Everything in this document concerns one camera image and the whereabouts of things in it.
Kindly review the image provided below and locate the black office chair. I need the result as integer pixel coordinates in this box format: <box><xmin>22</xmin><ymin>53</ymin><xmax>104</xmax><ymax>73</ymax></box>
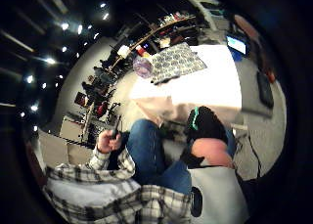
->
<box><xmin>93</xmin><ymin>66</ymin><xmax>117</xmax><ymax>88</ymax></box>

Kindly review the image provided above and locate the white box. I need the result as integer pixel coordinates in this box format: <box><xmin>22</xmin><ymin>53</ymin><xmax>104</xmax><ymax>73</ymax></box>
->
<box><xmin>116</xmin><ymin>44</ymin><xmax>131</xmax><ymax>58</ymax></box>

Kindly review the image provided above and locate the beige cardboard box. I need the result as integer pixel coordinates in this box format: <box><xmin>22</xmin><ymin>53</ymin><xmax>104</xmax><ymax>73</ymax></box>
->
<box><xmin>59</xmin><ymin>115</ymin><xmax>86</xmax><ymax>143</ymax></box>

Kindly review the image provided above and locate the black flat bag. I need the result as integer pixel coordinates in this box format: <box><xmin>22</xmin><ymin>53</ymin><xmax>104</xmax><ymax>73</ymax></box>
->
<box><xmin>255</xmin><ymin>70</ymin><xmax>275</xmax><ymax>109</ymax></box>

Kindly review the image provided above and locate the black cable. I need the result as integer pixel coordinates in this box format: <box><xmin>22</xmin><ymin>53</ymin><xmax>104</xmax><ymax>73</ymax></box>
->
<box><xmin>246</xmin><ymin>135</ymin><xmax>264</xmax><ymax>179</ymax></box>

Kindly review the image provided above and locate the red and yellow package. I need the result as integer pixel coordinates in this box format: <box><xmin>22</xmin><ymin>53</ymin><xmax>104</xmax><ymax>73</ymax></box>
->
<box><xmin>135</xmin><ymin>45</ymin><xmax>151</xmax><ymax>58</ymax></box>

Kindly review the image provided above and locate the the person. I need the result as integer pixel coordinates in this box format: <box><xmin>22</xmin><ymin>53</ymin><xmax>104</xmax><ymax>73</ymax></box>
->
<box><xmin>42</xmin><ymin>117</ymin><xmax>197</xmax><ymax>224</ymax></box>

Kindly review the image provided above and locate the patterned grey cloth mat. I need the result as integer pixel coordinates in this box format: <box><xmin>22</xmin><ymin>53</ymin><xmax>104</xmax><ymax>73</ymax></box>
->
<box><xmin>149</xmin><ymin>41</ymin><xmax>208</xmax><ymax>86</ymax></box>

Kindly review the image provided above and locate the long wooden shelf with items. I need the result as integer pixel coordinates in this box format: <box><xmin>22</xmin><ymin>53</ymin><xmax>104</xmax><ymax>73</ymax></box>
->
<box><xmin>110</xmin><ymin>11</ymin><xmax>199</xmax><ymax>71</ymax></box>

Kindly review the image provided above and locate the clear purple plastic container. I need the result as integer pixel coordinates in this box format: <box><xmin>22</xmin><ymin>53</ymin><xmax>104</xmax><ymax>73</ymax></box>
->
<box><xmin>132</xmin><ymin>55</ymin><xmax>155</xmax><ymax>79</ymax></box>

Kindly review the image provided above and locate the black handheld device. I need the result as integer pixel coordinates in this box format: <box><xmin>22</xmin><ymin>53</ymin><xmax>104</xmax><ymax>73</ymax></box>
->
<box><xmin>110</xmin><ymin>114</ymin><xmax>123</xmax><ymax>141</ymax></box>

